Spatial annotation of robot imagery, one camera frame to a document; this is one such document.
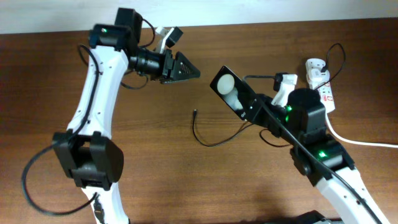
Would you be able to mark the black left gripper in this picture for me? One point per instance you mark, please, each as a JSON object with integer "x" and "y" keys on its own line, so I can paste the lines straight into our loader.
{"x": 175, "y": 65}

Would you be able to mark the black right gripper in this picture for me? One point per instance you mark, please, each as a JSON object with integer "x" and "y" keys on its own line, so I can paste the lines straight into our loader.
{"x": 258, "y": 116}

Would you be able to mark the black smartphone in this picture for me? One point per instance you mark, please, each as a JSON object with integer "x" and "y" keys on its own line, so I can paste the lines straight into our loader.
{"x": 239, "y": 98}

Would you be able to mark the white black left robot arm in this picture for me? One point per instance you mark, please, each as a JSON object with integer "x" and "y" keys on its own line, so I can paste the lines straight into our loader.
{"x": 85, "y": 151}

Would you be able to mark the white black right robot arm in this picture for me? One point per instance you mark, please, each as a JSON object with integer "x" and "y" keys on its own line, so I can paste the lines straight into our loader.
{"x": 321, "y": 158}

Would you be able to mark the white usb charger adapter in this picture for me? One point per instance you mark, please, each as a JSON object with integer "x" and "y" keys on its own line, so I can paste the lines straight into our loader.
{"x": 315, "y": 75}

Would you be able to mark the white power strip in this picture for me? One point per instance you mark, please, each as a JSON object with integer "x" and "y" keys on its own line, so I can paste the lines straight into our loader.
{"x": 324, "y": 89}

